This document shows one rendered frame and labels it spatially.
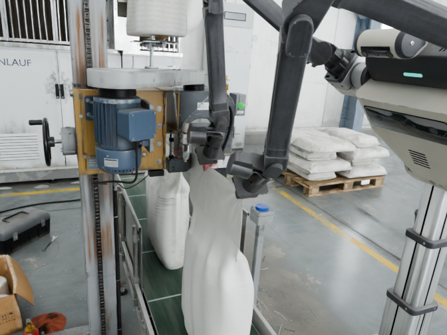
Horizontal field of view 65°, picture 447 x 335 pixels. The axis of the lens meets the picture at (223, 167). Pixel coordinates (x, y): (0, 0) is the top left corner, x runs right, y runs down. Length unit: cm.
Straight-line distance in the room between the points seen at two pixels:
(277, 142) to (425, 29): 36
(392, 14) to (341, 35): 640
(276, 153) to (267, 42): 537
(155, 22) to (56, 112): 303
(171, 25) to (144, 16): 9
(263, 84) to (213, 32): 511
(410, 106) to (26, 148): 374
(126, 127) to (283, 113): 52
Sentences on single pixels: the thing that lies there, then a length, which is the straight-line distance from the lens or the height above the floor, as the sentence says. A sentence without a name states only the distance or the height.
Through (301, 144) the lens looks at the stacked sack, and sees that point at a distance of 414.
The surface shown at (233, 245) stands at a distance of 120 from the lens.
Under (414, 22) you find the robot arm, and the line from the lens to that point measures 71.
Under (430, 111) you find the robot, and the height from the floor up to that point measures 138.
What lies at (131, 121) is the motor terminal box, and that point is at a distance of 109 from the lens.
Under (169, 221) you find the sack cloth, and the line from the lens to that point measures 185.
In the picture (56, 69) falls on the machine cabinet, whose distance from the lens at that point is 406.
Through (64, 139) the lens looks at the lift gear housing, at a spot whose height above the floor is 115.
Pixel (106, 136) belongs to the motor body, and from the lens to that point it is 119.
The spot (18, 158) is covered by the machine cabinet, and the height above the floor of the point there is 32.
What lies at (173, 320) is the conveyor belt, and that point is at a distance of 167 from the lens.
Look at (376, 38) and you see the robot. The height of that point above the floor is 154.
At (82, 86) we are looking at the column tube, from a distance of 139.
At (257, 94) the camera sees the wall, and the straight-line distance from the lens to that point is 616.
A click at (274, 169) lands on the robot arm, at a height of 122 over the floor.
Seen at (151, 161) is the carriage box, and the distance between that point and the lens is 143.
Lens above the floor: 148
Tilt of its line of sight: 18 degrees down
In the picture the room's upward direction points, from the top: 4 degrees clockwise
